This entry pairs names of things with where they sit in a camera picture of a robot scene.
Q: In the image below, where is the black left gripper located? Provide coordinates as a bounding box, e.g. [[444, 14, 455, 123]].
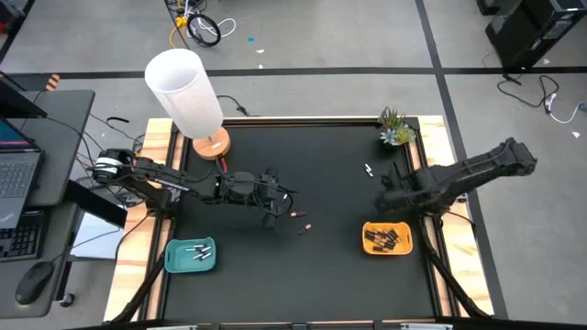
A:
[[257, 179, 300, 219]]

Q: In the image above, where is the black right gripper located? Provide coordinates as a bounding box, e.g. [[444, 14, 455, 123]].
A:
[[373, 159, 430, 215]]

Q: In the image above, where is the yellow plastic bin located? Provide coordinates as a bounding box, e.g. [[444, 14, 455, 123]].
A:
[[361, 221, 415, 257]]

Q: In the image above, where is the teal plastic bin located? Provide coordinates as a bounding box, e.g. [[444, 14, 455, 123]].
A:
[[163, 236, 218, 275]]

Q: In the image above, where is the potted succulent plant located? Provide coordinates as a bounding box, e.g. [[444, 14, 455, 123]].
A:
[[378, 105, 418, 149]]

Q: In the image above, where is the black table mat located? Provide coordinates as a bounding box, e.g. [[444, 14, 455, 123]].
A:
[[162, 124, 437, 322]]

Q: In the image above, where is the white shade wooden base lamp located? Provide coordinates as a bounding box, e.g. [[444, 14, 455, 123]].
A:
[[143, 48, 232, 161]]

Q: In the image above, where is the white paper sheet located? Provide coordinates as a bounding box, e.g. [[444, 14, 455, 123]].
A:
[[71, 211, 128, 261]]

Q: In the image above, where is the black computer tower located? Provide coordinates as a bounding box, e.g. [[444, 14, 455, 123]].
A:
[[484, 0, 587, 71]]

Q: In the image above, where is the black desk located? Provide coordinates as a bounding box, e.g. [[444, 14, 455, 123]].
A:
[[0, 89, 96, 320]]

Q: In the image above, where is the black computer mouse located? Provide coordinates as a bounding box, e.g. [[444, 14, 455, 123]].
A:
[[15, 260, 55, 306]]

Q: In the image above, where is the black keyboard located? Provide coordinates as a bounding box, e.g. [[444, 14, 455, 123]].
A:
[[0, 209, 46, 263]]

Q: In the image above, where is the black laptop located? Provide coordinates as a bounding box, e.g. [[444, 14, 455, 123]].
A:
[[0, 116, 46, 230]]

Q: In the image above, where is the black monitor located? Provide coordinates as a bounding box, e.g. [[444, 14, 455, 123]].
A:
[[0, 72, 50, 119]]

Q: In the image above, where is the black aluminium table frame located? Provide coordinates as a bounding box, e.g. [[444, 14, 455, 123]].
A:
[[137, 115, 462, 330]]

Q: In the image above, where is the black lamp cable plug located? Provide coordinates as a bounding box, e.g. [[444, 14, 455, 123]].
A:
[[216, 93, 251, 117]]

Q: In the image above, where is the black diagonal frame strut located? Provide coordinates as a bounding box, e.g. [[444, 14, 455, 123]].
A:
[[109, 249, 178, 325], [419, 219, 493, 320]]

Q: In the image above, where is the black floor cable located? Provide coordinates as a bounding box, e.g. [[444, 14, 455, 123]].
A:
[[497, 72, 561, 111]]

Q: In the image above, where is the black cable coil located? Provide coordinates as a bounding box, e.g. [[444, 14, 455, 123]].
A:
[[185, 12, 222, 49]]

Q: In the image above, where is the white power cable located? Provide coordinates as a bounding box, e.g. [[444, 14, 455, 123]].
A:
[[543, 93, 587, 125]]

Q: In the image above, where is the white floor cable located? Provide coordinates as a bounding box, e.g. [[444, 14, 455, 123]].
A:
[[185, 16, 238, 40]]

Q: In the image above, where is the yellow floor cable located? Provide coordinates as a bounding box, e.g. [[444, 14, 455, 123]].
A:
[[168, 16, 189, 50]]

